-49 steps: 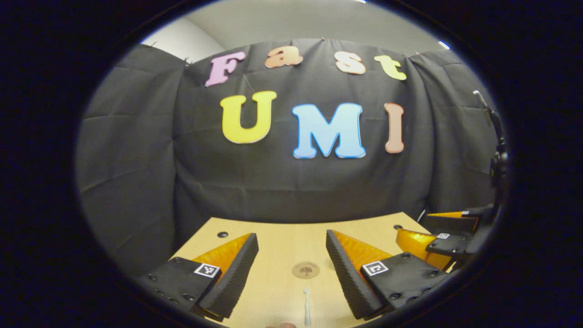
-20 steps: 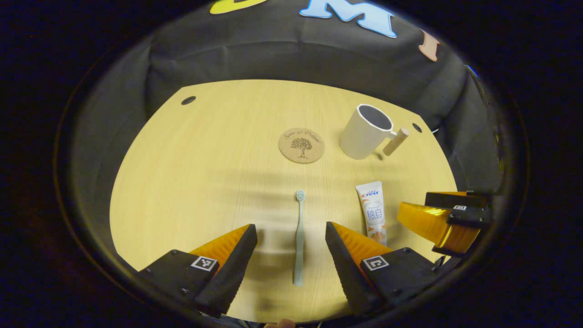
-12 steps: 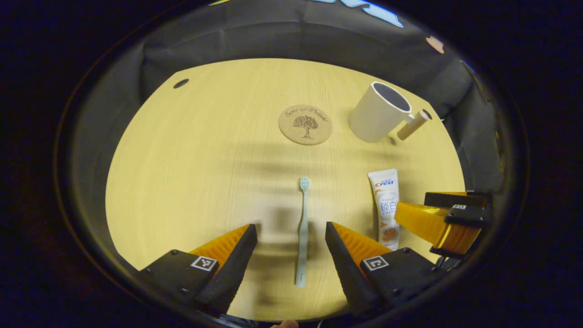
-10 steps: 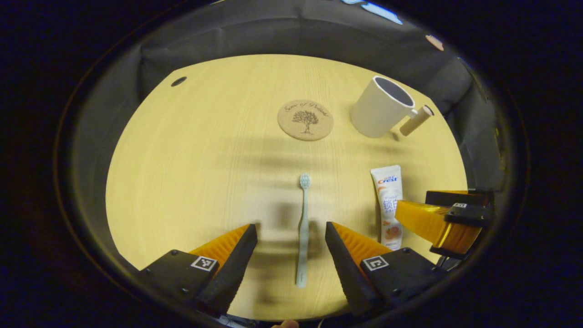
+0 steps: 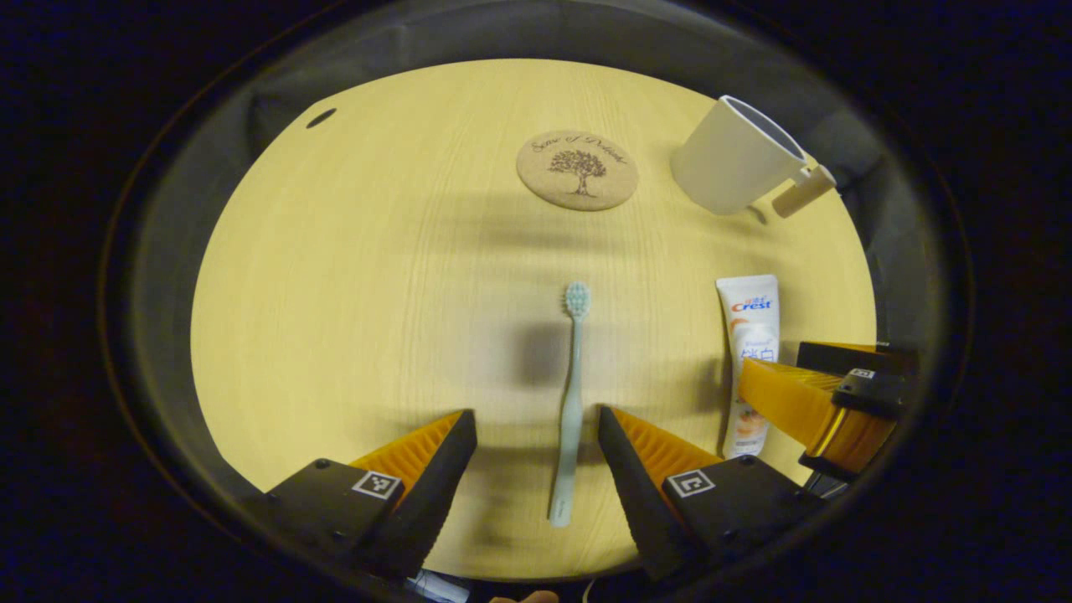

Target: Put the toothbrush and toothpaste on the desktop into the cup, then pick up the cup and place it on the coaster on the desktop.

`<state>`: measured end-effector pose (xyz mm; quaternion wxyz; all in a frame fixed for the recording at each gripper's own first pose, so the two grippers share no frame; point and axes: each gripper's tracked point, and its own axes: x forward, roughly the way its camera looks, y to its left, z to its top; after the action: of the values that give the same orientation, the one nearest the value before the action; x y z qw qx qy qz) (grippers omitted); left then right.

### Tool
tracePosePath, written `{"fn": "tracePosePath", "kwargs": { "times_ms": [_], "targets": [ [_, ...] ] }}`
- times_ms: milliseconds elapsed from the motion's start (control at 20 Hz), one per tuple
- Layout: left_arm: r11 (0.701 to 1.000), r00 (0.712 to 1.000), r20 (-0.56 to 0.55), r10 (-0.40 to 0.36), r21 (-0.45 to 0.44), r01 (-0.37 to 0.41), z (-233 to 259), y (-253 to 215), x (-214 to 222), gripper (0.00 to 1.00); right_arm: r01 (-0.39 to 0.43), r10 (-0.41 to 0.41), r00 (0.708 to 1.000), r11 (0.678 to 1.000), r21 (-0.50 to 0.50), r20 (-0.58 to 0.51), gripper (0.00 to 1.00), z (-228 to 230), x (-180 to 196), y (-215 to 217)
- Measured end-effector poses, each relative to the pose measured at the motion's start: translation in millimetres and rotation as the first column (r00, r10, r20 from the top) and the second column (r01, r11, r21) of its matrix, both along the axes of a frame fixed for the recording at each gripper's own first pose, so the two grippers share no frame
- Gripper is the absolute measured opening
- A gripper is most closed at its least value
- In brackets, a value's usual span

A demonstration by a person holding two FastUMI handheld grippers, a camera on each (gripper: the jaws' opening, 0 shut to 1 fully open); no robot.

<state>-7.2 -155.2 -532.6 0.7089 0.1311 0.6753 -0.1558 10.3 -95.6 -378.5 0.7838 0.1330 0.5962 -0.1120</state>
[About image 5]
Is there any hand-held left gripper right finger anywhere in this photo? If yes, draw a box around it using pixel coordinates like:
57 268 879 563
597 405 830 583

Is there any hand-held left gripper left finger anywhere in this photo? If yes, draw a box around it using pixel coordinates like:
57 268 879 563
251 409 478 583

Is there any white toothpaste tube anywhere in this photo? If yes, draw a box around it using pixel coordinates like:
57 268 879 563
716 275 781 459

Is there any pale green toothbrush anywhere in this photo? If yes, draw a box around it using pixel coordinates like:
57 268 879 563
549 281 592 528

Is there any white cup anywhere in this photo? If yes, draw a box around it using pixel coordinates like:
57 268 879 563
670 95 838 219

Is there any round cork coaster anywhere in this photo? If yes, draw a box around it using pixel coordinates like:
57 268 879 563
517 130 640 212

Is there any light wooden desktop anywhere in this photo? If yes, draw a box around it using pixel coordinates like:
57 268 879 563
191 59 879 583

